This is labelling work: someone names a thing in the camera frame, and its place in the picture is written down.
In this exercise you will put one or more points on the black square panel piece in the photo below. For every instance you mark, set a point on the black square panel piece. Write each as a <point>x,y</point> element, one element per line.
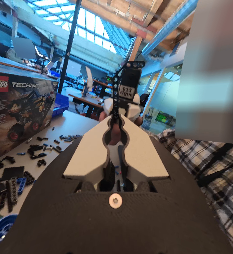
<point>13,172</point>

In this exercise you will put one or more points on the silver ventilation duct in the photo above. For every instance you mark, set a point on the silver ventilation duct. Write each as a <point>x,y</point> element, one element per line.
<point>168,27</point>

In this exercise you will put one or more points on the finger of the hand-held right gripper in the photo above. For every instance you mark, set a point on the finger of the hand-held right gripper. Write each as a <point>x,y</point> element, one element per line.
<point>109,106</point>
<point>135,110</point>

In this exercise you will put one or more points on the whiteboard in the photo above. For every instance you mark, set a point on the whiteboard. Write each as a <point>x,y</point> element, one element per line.
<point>74,66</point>

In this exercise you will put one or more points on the pile of black building pieces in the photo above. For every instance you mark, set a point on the pile of black building pieces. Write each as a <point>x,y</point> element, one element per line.
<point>35,147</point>

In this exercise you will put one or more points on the blue plastic bin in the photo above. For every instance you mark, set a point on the blue plastic bin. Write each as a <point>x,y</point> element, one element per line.
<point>60,105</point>

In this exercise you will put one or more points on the blue angled beam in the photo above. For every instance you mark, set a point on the blue angled beam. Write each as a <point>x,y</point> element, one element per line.
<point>21,186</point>

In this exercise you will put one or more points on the cardboard sign board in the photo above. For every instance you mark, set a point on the cardboard sign board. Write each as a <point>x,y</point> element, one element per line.
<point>89,79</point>

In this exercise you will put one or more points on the dark grey holed beam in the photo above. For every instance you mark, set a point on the dark grey holed beam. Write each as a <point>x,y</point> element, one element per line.
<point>14,190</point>

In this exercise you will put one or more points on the person's right hand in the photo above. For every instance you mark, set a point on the person's right hand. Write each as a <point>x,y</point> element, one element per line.
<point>116,135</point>

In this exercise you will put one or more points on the wooden office desk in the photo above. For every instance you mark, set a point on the wooden office desk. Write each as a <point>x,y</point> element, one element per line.
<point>9,65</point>
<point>84,99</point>

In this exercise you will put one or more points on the green lit monitor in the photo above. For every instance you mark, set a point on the green lit monitor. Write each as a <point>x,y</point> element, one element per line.
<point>164,118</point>

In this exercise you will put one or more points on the dark printed toy box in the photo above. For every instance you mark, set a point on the dark printed toy box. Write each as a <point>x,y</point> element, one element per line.
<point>19,119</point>

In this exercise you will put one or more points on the blue toy wheel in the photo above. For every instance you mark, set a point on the blue toy wheel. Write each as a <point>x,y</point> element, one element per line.
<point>3,228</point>

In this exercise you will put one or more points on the black beam piece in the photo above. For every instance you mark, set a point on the black beam piece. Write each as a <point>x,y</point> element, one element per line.
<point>115,89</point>

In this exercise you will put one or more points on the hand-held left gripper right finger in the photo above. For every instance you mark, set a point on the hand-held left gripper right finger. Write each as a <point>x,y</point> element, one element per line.
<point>146,156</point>

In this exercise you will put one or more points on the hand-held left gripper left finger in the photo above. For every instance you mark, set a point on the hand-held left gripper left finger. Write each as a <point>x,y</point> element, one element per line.
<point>84,156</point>

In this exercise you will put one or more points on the black steel column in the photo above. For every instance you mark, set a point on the black steel column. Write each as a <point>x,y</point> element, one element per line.
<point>68,49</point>

